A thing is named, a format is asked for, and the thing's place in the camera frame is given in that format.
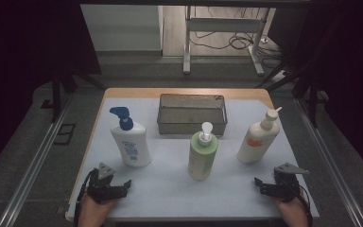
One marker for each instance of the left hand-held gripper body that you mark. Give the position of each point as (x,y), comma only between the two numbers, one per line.
(100,189)

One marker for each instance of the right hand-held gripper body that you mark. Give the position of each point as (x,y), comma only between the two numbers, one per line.
(286,187)

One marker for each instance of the white bottle with blue pump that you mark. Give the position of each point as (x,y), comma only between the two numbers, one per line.
(131,145)

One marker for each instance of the white pump bottle orange label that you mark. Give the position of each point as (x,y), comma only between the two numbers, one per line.
(255,142)

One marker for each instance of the green bottle with white pump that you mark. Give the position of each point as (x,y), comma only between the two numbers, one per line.
(201,157)

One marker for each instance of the metal mesh basket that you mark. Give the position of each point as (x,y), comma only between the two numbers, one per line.
(191,121)

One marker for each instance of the person's left hand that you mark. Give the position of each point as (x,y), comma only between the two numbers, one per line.
(94,208)

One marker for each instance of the person's right hand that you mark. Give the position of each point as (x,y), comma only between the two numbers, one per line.
(293,208)

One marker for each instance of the pale blue table mat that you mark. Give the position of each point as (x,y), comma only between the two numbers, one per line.
(170,189)

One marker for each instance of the black metal stand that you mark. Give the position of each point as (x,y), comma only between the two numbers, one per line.
(56,94)
(312,97)

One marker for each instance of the white power strip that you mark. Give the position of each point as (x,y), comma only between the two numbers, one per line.
(280,76)

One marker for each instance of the dark curtain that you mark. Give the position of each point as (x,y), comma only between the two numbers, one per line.
(353,63)
(19,47)

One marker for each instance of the white cabinet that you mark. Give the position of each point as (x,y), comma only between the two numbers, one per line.
(121,28)

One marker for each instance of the aluminium rail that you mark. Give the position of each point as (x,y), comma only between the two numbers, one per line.
(331,170)
(31,170)

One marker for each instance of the white metal desk frame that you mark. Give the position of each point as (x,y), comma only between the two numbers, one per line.
(222,24)

